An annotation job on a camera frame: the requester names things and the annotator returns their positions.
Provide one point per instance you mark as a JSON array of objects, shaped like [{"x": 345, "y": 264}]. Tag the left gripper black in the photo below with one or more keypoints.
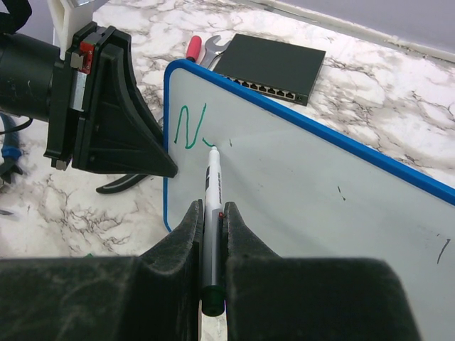
[{"x": 117, "y": 133}]

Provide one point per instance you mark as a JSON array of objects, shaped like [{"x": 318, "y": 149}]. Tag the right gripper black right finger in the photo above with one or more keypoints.
[{"x": 270, "y": 297}]

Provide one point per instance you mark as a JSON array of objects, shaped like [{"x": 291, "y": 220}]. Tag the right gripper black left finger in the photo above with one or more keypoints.
[{"x": 153, "y": 296}]

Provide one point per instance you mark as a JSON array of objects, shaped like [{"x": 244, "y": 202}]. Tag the white marker pen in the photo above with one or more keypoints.
[{"x": 212, "y": 288}]

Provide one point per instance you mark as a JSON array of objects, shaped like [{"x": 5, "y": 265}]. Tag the blue framed whiteboard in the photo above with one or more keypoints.
[{"x": 305, "y": 188}]

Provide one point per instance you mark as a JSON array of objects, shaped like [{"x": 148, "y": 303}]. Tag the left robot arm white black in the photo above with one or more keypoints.
[{"x": 27, "y": 66}]

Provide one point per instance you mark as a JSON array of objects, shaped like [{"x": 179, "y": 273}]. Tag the silver wrench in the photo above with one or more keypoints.
[{"x": 213, "y": 50}]

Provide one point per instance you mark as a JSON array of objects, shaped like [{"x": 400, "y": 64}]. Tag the black handled pliers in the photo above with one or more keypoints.
[{"x": 122, "y": 184}]

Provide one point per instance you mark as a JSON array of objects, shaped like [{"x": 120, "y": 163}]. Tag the black network switch box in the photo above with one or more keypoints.
[{"x": 276, "y": 69}]

